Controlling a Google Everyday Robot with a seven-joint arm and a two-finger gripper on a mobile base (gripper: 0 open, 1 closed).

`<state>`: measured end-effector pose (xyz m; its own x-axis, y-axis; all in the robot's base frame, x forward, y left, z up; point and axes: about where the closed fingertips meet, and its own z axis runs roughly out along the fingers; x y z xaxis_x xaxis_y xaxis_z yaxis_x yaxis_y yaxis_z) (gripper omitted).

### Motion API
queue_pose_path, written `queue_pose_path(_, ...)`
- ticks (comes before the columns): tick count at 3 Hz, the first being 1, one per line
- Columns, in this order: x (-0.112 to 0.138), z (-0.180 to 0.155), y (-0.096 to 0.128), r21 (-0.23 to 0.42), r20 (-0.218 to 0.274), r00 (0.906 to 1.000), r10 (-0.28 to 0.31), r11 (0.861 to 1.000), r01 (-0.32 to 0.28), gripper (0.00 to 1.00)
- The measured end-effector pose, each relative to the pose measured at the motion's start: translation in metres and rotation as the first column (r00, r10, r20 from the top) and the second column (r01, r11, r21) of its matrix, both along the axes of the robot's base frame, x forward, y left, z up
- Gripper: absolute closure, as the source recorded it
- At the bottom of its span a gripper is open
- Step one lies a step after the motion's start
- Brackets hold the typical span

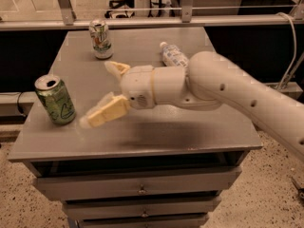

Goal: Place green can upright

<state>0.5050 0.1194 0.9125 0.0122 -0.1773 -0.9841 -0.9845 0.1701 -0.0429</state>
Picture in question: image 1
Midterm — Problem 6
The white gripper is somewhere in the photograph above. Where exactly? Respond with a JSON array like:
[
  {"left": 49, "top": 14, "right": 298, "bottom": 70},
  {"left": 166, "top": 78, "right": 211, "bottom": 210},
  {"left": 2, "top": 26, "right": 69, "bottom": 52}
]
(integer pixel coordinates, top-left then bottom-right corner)
[{"left": 79, "top": 61, "right": 155, "bottom": 128}]

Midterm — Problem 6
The green soda can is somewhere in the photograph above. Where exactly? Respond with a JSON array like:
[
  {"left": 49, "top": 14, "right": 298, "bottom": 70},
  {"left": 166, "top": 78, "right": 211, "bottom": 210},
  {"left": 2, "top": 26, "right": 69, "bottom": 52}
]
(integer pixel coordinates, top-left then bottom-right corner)
[{"left": 34, "top": 74, "right": 76, "bottom": 125}]

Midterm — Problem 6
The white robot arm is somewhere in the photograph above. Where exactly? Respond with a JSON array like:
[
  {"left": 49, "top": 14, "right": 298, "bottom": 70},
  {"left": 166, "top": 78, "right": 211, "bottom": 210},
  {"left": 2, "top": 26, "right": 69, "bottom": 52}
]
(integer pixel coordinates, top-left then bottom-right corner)
[{"left": 80, "top": 51, "right": 304, "bottom": 160}]

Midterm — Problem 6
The white green 7up can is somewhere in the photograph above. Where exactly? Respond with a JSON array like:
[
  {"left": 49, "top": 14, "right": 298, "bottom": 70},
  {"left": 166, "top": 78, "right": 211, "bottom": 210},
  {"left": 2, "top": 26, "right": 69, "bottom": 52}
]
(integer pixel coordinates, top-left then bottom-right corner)
[{"left": 89, "top": 19, "right": 113, "bottom": 60}]

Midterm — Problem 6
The white plastic water bottle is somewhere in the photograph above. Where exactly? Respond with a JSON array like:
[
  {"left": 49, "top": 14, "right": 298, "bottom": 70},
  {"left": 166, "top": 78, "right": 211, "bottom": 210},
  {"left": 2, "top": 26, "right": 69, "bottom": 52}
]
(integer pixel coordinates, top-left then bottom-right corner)
[{"left": 160, "top": 42, "right": 189, "bottom": 67}]

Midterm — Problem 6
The grey metal railing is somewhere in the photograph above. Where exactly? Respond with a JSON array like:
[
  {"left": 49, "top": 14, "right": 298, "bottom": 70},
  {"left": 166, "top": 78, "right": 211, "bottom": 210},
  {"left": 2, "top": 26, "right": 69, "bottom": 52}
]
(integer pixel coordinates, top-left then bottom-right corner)
[{"left": 0, "top": 0, "right": 303, "bottom": 31}]

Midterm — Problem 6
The grey drawer cabinet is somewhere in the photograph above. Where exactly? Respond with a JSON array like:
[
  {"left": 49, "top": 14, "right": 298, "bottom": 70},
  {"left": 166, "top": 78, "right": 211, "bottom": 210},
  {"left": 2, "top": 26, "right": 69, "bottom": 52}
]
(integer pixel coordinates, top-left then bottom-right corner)
[{"left": 8, "top": 27, "right": 263, "bottom": 228}]

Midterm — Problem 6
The black office chair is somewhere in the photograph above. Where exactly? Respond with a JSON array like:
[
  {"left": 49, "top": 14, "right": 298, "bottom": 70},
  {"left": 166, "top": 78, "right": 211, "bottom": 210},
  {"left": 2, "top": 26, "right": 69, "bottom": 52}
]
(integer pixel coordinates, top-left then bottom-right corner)
[{"left": 104, "top": 0, "right": 135, "bottom": 20}]

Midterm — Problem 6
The grey drawer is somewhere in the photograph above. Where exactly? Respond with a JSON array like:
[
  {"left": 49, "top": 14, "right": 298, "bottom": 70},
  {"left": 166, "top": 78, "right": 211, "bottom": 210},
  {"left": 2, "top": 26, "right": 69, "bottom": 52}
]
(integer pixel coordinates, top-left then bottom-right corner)
[
  {"left": 80, "top": 214, "right": 209, "bottom": 228},
  {"left": 34, "top": 166, "right": 241, "bottom": 200},
  {"left": 63, "top": 196, "right": 221, "bottom": 220}
]

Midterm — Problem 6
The top grey drawer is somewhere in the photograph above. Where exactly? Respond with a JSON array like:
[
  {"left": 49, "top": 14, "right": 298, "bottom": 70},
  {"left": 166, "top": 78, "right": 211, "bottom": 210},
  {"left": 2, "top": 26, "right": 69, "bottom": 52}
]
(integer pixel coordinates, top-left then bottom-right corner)
[{"left": 34, "top": 166, "right": 241, "bottom": 200}]

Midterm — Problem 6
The dark tool on floor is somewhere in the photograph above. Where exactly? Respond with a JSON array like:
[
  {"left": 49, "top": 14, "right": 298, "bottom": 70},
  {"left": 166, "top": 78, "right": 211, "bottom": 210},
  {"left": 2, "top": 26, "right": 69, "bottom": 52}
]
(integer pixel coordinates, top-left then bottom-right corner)
[{"left": 291, "top": 177, "right": 304, "bottom": 200}]

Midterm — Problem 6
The white cable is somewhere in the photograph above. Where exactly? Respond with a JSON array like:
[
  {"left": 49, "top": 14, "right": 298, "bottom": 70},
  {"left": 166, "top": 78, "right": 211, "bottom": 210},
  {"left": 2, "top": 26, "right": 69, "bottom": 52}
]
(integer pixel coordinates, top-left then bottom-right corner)
[{"left": 275, "top": 11, "right": 298, "bottom": 90}]

